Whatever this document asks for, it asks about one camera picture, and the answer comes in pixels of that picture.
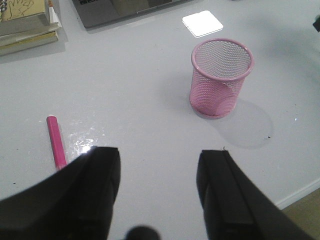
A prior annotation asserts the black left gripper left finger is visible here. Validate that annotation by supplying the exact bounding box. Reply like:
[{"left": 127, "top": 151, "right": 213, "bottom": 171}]
[{"left": 0, "top": 147, "right": 121, "bottom": 240}]

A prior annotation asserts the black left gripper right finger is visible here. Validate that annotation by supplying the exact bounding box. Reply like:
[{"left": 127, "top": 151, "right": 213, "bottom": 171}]
[{"left": 196, "top": 150, "right": 312, "bottom": 240}]

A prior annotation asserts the pink marker pen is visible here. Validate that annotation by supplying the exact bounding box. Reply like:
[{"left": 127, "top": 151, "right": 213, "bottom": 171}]
[{"left": 46, "top": 115, "right": 67, "bottom": 171}]

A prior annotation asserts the pink mesh pen holder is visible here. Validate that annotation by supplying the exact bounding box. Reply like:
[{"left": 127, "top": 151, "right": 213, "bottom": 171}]
[{"left": 189, "top": 38, "right": 254, "bottom": 119}]

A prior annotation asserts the bottom cream book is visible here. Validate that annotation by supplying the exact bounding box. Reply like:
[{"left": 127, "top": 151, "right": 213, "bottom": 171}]
[{"left": 0, "top": 31, "right": 59, "bottom": 56}]

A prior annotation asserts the middle white book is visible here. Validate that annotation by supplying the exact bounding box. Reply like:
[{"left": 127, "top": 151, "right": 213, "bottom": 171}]
[{"left": 0, "top": 0, "right": 63, "bottom": 47}]

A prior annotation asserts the grey laptop computer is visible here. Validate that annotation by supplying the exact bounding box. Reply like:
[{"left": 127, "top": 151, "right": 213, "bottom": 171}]
[{"left": 72, "top": 0, "right": 185, "bottom": 29}]

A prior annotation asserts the top yellow book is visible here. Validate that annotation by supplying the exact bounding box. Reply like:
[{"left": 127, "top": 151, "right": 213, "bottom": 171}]
[{"left": 0, "top": 0, "right": 50, "bottom": 36}]

